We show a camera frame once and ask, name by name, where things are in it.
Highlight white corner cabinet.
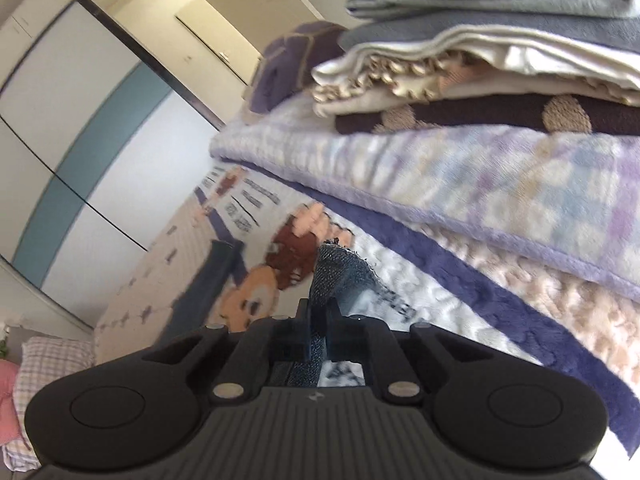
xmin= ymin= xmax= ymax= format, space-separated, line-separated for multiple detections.
xmin=0 ymin=0 xmax=82 ymax=66

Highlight brown polka dot folded garment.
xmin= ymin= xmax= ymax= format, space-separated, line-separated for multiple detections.
xmin=335 ymin=92 xmax=640 ymax=136

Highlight purple plaid fleece blanket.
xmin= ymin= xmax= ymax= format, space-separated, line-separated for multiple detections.
xmin=209 ymin=95 xmax=640 ymax=303

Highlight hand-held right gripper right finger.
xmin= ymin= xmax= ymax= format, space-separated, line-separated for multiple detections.
xmin=327 ymin=305 xmax=496 ymax=404

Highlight printed bear blanket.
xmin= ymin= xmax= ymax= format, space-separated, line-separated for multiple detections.
xmin=92 ymin=157 xmax=640 ymax=461

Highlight dark blue jeans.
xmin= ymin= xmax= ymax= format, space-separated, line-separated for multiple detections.
xmin=170 ymin=240 xmax=383 ymax=391

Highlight cream door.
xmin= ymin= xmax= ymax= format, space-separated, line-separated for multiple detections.
xmin=107 ymin=0 xmax=281 ymax=128

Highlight cream ruffled folded garment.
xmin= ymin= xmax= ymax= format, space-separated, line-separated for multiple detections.
xmin=311 ymin=27 xmax=640 ymax=118

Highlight pink pillow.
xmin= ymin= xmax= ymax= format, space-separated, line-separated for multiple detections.
xmin=0 ymin=357 xmax=23 ymax=446

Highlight purple checked pillow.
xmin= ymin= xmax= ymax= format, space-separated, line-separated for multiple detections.
xmin=2 ymin=336 xmax=96 ymax=471

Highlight white and teal wardrobe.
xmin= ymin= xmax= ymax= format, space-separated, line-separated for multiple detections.
xmin=0 ymin=0 xmax=226 ymax=311

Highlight purple patterned cushion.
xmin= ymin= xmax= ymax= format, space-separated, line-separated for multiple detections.
xmin=243 ymin=22 xmax=351 ymax=116

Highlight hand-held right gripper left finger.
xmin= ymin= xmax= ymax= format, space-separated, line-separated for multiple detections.
xmin=142 ymin=299 xmax=326 ymax=406

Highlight grey folded garment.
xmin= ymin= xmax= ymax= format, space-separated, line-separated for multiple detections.
xmin=340 ymin=14 xmax=640 ymax=57

